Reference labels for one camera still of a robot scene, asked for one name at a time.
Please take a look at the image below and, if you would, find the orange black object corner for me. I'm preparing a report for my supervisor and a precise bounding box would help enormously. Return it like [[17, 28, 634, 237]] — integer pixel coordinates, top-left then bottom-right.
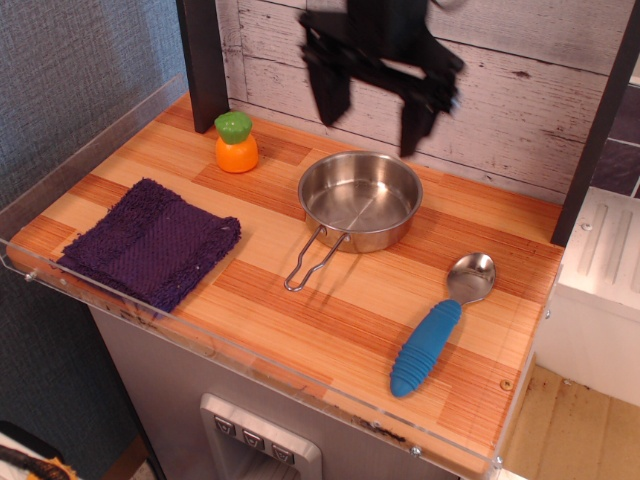
[[1, 446, 78, 480]]

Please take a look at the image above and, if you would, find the purple folded cloth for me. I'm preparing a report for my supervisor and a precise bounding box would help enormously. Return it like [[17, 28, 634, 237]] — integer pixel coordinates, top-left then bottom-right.
[[58, 179, 241, 312]]

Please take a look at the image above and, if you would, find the dark right post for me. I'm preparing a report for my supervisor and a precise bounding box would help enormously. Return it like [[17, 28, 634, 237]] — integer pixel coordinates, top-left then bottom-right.
[[551, 1, 639, 247]]

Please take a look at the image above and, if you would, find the blue handled metal spoon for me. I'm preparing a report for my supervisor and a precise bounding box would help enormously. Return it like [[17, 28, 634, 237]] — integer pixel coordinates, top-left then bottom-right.
[[390, 252, 496, 398]]

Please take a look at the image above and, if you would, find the white toy sink unit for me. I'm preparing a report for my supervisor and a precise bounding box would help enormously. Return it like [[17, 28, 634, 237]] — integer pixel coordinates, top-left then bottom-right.
[[534, 188, 639, 405]]

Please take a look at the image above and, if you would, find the silver toy fridge cabinet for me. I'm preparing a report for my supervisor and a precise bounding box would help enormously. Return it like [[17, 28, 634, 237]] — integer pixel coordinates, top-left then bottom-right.
[[90, 308, 453, 479]]

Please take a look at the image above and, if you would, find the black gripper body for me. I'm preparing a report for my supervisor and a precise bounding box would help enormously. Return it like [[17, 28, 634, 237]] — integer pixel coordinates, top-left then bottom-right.
[[299, 1, 464, 111]]

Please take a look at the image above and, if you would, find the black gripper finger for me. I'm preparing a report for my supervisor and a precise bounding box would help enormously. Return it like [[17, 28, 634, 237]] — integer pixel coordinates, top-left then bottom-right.
[[302, 45, 351, 126], [400, 91, 441, 158]]

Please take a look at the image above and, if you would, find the stainless steel pan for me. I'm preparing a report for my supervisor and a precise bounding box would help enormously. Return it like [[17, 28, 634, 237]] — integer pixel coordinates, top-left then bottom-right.
[[284, 151, 423, 292]]

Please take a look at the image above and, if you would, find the dark left post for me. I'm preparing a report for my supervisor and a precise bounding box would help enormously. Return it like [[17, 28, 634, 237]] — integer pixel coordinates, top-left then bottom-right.
[[176, 0, 229, 133]]

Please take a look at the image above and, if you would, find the clear acrylic guard rail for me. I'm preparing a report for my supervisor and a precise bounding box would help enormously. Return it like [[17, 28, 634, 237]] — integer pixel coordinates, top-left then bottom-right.
[[0, 74, 531, 476]]

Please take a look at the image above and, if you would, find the silver dispenser panel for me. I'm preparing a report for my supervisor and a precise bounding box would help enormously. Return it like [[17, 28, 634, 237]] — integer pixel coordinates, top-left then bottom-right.
[[200, 393, 323, 479]]

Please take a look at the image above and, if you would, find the orange toy carrot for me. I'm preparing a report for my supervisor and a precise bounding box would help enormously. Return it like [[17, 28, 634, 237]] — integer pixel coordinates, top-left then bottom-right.
[[214, 111, 259, 173]]

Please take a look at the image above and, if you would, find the dark post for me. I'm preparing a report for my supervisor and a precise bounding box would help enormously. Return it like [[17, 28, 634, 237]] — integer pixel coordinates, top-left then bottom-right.
[[551, 1, 639, 247], [176, 0, 229, 133]]

